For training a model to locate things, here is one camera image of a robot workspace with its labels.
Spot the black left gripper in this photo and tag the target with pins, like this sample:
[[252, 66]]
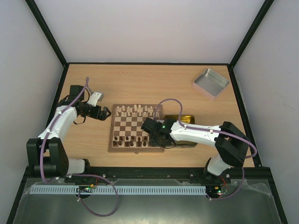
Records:
[[102, 116]]

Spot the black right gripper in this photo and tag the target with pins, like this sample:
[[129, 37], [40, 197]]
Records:
[[146, 126]]

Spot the wooden chess board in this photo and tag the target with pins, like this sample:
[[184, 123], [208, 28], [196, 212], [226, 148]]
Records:
[[131, 126]]

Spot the gold tin box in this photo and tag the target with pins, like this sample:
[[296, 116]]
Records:
[[189, 119]]

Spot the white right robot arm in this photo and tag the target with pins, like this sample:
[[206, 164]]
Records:
[[232, 145]]

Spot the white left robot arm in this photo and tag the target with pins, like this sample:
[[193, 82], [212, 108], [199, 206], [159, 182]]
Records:
[[47, 157]]

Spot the silver tin lid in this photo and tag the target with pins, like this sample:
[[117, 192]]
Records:
[[210, 84]]

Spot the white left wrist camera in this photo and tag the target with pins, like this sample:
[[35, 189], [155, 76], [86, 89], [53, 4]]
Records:
[[95, 98]]

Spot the white slotted cable duct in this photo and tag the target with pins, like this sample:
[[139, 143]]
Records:
[[120, 190]]

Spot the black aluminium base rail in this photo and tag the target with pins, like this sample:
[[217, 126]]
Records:
[[191, 175]]

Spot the black frame post left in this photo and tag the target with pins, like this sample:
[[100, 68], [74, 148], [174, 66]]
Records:
[[46, 30]]

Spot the black frame post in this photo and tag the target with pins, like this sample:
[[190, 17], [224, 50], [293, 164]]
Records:
[[46, 30], [251, 31]]

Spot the black frame post right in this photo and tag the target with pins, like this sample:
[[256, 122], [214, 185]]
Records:
[[251, 31]]

